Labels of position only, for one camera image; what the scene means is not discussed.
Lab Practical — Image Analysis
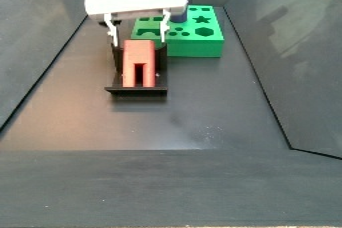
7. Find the red square-circle object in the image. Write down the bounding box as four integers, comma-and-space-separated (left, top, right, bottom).
123, 40, 155, 87

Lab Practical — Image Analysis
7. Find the green shape-sorter fixture block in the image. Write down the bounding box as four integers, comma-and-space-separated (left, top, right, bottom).
131, 5, 224, 58

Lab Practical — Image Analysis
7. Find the black curved regrasp stand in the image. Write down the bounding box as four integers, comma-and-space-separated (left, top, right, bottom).
105, 44, 167, 97

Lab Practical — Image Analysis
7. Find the purple cylinder peg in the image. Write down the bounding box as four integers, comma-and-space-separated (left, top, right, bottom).
169, 12, 187, 23

